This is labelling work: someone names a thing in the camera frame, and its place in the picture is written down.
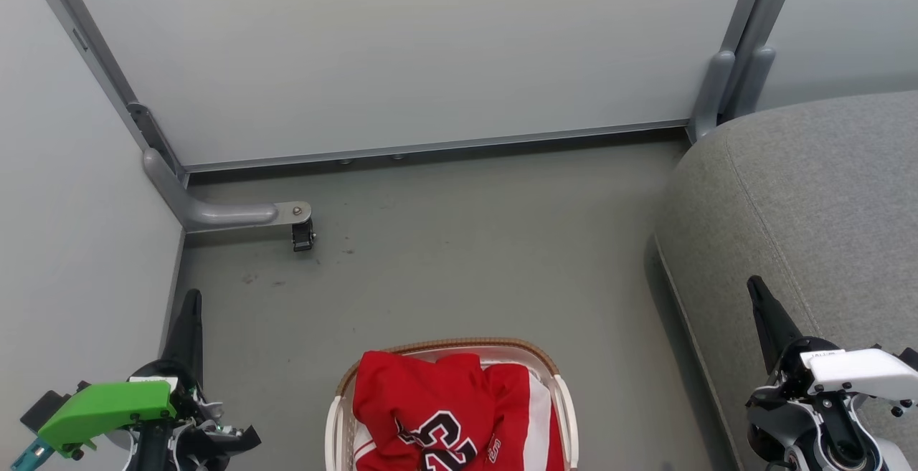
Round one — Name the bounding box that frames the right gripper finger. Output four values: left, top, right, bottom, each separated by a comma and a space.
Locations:
747, 275, 803, 376

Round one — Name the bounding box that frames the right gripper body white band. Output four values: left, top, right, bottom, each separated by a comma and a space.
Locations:
746, 337, 918, 422

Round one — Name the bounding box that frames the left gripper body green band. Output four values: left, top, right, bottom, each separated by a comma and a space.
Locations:
20, 360, 261, 471

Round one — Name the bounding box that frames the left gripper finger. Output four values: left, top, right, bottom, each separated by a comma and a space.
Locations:
159, 288, 205, 386

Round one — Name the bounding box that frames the red sports jersey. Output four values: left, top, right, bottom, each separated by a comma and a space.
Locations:
351, 351, 567, 471

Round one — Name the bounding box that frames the grey fabric sofa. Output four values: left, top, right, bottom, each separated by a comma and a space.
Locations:
654, 91, 918, 471

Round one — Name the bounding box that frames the grey metal partition foot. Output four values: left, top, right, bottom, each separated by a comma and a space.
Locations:
142, 148, 313, 234

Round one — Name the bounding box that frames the white laundry basket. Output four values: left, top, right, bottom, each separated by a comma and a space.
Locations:
325, 337, 580, 471

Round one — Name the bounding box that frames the black cable teal connector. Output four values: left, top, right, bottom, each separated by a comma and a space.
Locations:
10, 437, 55, 471

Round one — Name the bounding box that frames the grey double partition post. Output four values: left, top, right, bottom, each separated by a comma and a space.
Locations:
687, 0, 808, 143

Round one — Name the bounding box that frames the grey partition frame post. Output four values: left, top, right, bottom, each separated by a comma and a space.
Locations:
18, 0, 189, 186

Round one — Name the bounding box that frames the grey partition bottom rail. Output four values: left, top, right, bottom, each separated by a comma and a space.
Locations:
183, 120, 691, 173

